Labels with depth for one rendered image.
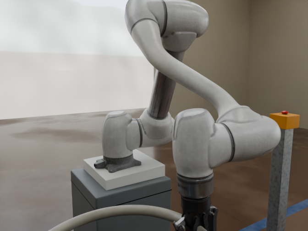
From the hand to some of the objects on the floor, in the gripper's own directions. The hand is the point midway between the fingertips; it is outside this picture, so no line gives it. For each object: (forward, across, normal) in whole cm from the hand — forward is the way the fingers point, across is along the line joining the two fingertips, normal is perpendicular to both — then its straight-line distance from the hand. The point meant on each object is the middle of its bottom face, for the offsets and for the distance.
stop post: (+91, -100, -45) cm, 142 cm away
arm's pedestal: (+84, -4, -75) cm, 112 cm away
